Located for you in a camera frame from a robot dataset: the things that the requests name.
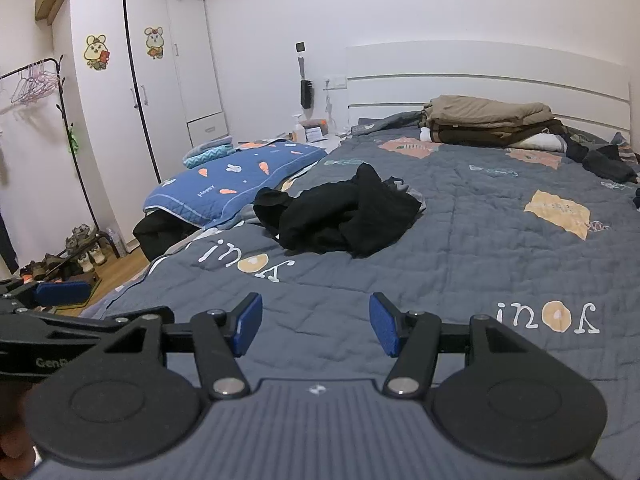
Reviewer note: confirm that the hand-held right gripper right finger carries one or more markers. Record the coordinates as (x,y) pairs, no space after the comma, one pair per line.
(385,327)

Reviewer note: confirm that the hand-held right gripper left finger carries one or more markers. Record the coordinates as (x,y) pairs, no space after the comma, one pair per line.
(248,321)

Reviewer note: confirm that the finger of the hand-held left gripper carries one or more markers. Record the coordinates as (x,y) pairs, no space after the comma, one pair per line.
(65,293)
(30,322)

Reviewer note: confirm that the black t-shirt white print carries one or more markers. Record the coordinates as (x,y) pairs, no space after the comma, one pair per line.
(330,220)

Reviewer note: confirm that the pink clothes hangers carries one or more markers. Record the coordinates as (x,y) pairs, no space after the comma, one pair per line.
(35,82)

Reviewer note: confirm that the black clothes rack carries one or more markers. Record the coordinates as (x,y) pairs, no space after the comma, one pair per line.
(56,59)

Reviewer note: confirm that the black crumpled clothes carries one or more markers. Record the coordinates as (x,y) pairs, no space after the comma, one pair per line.
(605,162)

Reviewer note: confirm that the person's left hand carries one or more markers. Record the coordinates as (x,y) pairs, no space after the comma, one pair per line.
(12,447)

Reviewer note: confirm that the row of shoes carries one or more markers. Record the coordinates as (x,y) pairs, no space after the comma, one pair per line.
(75,250)

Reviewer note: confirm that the clear plastic bottle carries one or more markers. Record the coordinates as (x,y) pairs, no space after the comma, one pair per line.
(116,242)

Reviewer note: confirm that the dark hanging garment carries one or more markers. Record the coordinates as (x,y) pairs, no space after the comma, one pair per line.
(7,240)

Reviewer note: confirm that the grey quilted bedspread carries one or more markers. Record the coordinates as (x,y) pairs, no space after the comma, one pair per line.
(450,250)

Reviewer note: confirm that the dark cloth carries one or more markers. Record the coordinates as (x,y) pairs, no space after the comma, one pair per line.
(160,232)

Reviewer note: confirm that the blue carrot print pillow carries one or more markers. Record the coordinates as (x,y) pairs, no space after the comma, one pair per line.
(225,185)

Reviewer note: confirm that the green hanging toy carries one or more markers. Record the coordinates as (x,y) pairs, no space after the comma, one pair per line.
(74,137)

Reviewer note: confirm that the teal zigzag folded cloth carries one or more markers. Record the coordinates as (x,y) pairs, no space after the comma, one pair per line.
(210,155)

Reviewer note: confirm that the white wardrobe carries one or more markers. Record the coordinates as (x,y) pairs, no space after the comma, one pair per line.
(105,120)

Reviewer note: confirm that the white pump bottle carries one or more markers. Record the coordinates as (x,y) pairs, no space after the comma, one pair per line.
(298,131)

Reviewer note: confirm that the small brown box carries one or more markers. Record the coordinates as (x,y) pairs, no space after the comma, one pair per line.
(316,129)

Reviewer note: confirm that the dark grey pillow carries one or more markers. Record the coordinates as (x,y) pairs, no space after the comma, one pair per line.
(385,122)

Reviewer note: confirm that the dark brown folded garment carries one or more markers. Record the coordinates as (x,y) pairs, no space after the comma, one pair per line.
(480,135)

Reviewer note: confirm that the black hairbrush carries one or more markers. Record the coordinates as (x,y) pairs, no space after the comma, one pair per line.
(306,94)

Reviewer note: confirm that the khaki folded garment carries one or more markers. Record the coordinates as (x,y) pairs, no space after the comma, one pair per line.
(480,107)

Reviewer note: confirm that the mouse sticker red card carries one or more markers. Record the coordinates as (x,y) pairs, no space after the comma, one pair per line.
(97,52)

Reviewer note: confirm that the white folded cloth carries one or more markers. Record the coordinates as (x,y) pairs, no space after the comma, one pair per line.
(542,141)

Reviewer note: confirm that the mouse sticker orange trim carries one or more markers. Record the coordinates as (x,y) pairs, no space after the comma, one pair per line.
(154,43)

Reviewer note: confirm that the white headboard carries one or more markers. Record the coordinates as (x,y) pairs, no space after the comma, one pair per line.
(475,67)

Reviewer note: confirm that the white wall socket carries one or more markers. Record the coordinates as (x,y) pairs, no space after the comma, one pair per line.
(335,82)

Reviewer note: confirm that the small black wall device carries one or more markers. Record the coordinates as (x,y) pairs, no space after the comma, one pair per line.
(300,48)

